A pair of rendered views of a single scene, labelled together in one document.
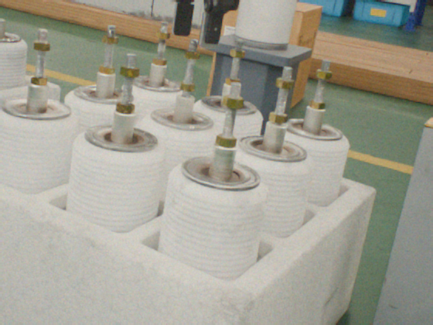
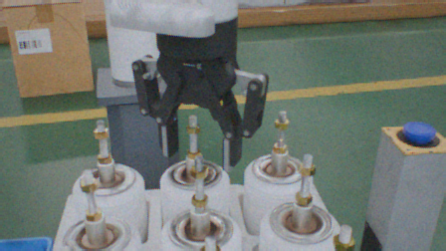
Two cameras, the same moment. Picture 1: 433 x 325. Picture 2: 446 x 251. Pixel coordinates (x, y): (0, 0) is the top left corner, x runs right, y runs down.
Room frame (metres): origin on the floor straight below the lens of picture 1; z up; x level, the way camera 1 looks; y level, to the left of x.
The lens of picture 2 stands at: (0.38, 0.23, 0.60)
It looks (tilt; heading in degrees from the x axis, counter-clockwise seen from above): 27 degrees down; 324
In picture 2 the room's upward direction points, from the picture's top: straight up
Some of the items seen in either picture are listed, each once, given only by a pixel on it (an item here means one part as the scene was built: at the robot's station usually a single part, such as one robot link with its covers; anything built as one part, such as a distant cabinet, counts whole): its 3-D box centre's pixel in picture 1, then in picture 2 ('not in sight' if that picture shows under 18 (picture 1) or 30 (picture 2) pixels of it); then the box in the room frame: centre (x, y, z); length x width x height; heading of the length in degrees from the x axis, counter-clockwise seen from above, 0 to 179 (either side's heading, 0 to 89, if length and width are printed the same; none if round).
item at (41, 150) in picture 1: (29, 185); not in sight; (0.69, 0.16, 0.16); 0.10 x 0.10 x 0.18
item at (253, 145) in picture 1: (271, 149); (301, 222); (0.67, -0.10, 0.25); 0.08 x 0.08 x 0.01
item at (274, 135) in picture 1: (274, 138); (302, 213); (0.67, -0.10, 0.26); 0.02 x 0.02 x 0.03
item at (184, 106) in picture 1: (183, 109); (200, 220); (0.73, 0.00, 0.26); 0.02 x 0.02 x 0.03
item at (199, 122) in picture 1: (182, 120); (200, 229); (0.73, 0.00, 0.25); 0.08 x 0.08 x 0.01
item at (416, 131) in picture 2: not in sight; (418, 133); (0.65, -0.29, 0.32); 0.04 x 0.04 x 0.02
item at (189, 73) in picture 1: (189, 71); (199, 187); (0.73, 0.00, 0.31); 0.01 x 0.01 x 0.08; 7
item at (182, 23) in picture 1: (182, 19); (170, 137); (0.76, 0.02, 0.36); 0.02 x 0.01 x 0.04; 119
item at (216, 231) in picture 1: (205, 261); not in sight; (0.57, -0.04, 0.16); 0.10 x 0.10 x 0.18
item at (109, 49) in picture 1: (108, 56); (91, 200); (0.79, 0.11, 0.30); 0.01 x 0.01 x 0.08; 44
